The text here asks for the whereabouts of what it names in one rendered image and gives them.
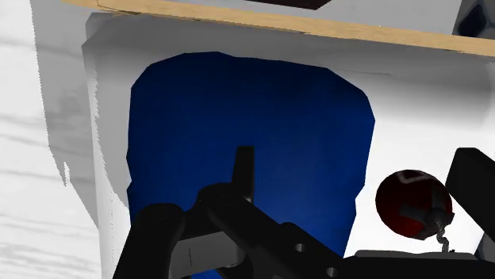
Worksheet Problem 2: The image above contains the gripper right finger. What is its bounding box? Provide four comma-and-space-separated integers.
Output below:
444, 147, 495, 243

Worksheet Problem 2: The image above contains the white cabinet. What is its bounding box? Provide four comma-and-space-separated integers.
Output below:
81, 11, 495, 279

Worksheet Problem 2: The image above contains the dark red round ornament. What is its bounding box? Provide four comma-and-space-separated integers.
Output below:
374, 169, 455, 253

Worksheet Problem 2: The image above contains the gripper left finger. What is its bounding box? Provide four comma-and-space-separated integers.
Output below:
112, 145, 351, 279

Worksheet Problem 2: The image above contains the dark blue rounded pad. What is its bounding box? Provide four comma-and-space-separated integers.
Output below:
125, 51, 376, 279

